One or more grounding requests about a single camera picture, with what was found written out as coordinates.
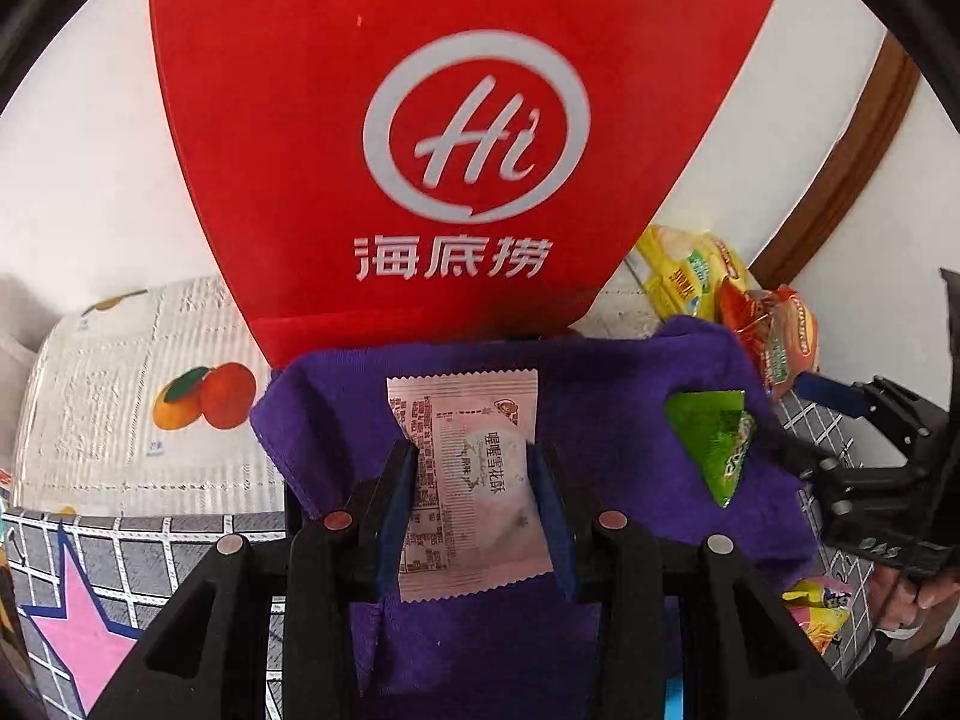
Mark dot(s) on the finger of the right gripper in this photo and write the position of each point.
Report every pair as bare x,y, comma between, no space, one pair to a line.
844,398
798,457

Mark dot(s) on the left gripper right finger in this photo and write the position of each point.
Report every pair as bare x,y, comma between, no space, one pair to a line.
743,655

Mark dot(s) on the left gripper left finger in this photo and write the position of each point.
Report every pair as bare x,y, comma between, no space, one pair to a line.
205,654

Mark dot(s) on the green triangular snack bag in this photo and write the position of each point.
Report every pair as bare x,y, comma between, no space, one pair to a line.
716,430

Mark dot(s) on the pink yellow snack bag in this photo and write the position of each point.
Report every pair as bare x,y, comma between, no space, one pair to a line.
820,606

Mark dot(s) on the pale pink snack packet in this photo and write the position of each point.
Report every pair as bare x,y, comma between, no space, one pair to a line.
474,525

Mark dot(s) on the person's right hand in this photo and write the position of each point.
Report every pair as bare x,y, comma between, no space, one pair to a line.
895,602

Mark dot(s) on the orange chips bag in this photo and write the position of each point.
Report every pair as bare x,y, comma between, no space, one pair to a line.
777,330

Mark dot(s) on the grey checked tablecloth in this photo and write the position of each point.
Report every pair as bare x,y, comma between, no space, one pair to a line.
516,652

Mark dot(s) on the pink star sticker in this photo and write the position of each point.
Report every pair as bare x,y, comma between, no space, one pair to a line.
88,644

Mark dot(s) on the yellow chips bag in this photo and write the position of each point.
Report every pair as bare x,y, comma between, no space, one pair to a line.
686,271

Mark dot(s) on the red Haidilao paper bag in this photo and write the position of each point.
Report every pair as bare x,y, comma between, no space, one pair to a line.
381,171

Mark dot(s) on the brown wooden door frame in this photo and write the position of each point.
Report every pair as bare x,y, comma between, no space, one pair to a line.
848,168

